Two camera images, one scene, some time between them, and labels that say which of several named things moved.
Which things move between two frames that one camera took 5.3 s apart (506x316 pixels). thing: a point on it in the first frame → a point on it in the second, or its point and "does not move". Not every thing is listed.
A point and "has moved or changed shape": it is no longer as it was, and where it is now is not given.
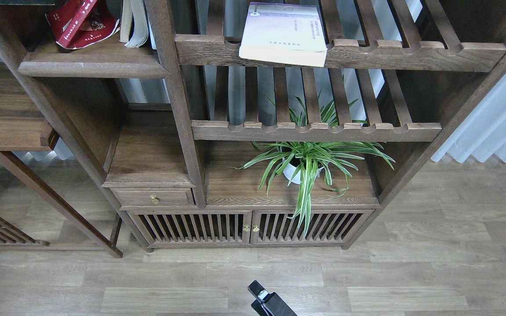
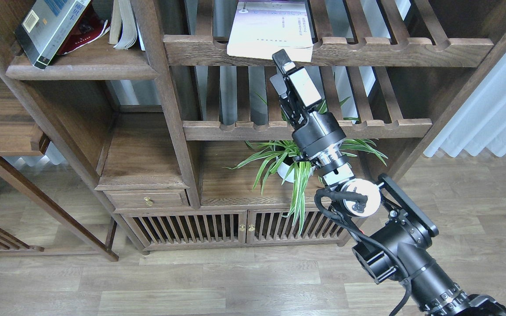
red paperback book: (78, 24) does not move
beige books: (135, 8) → (123, 32)
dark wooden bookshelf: (221, 125) does not move
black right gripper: (272, 305) → (300, 80)
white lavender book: (290, 34) has moved or changed shape
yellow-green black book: (13, 2) → (45, 26)
